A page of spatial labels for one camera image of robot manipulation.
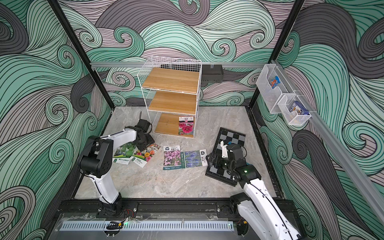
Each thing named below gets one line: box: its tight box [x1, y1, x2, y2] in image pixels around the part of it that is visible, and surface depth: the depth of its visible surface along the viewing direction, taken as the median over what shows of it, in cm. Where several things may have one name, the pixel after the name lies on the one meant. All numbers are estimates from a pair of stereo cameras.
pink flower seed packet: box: [163, 145, 186, 170], surface depth 94 cm
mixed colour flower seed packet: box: [129, 142, 161, 168], surface depth 94 cm
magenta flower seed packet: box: [178, 116, 194, 136], surface depth 109 cm
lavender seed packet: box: [184, 149, 208, 169], surface depth 94 cm
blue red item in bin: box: [269, 76, 281, 89], surface depth 85 cm
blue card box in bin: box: [289, 100, 310, 115], surface depth 66 cm
